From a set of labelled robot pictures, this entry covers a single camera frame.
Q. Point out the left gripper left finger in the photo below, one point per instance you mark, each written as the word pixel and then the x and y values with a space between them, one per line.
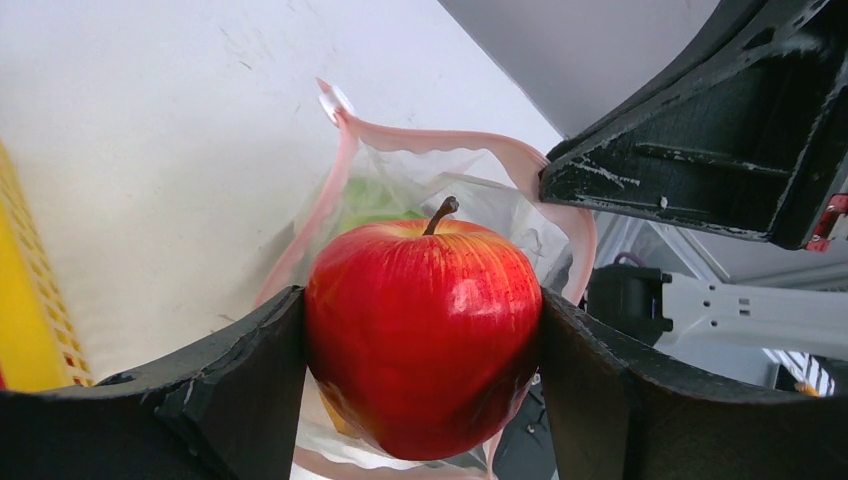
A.
pixel 223 407

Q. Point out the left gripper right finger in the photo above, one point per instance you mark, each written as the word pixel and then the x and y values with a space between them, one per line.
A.
pixel 619 409

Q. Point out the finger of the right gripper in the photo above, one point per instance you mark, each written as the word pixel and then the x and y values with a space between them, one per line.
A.
pixel 743 134

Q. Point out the yellow plastic basket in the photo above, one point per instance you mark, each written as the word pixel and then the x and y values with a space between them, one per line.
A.
pixel 39 347

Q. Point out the red tomato toy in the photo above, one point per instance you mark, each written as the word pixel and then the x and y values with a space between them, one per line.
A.
pixel 423 334

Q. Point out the clear pink-dotted zip bag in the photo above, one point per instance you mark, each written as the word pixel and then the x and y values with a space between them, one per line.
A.
pixel 386 173

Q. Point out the green cabbage toy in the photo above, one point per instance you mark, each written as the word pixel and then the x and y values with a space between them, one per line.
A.
pixel 369 198

